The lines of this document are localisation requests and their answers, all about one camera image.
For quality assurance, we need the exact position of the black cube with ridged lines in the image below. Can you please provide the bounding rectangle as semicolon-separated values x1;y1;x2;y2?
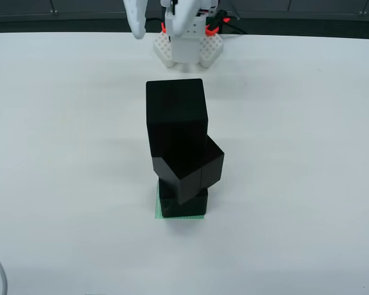
151;135;225;206

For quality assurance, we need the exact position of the white perforated base block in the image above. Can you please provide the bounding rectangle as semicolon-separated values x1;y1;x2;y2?
153;32;175;68
198;32;224;69

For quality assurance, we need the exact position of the smooth black cube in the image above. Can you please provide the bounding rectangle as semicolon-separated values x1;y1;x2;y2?
145;78;210;179
158;181;209;218

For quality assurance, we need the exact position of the green striped square marker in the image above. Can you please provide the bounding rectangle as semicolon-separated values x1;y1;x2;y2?
154;184;205;219

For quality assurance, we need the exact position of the black cable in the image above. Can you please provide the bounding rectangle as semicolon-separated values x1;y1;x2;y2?
221;12;248;35

